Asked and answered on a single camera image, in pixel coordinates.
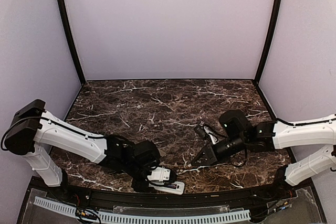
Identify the black frame post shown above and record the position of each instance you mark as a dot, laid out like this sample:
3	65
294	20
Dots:
268	41
70	41

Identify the right black frame post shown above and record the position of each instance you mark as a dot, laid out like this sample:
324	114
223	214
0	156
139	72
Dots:
268	41

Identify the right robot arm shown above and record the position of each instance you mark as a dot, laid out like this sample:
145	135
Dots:
270	136

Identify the black front rail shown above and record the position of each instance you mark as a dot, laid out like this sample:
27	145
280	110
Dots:
254	197

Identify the grey battery cover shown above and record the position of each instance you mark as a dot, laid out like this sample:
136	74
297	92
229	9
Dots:
162	153

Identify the white remote control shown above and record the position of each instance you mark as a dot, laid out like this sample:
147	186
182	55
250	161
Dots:
165	189

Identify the left black frame post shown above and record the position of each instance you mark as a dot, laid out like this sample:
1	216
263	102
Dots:
70	41

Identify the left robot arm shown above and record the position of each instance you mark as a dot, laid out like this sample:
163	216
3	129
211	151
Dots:
33	127

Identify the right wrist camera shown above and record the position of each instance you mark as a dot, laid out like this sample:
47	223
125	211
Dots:
206	133

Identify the white slotted cable duct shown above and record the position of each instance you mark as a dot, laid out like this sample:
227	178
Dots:
140	215

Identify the blue AA battery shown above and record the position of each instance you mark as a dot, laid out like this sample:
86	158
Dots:
173	186

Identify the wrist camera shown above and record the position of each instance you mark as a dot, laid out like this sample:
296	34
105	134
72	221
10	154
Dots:
160	174
206	133

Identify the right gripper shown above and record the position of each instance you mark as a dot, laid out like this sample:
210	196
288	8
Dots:
210	155

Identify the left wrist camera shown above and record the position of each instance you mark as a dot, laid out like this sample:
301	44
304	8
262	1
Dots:
160	174

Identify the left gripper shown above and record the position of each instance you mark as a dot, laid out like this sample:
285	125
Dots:
138	187

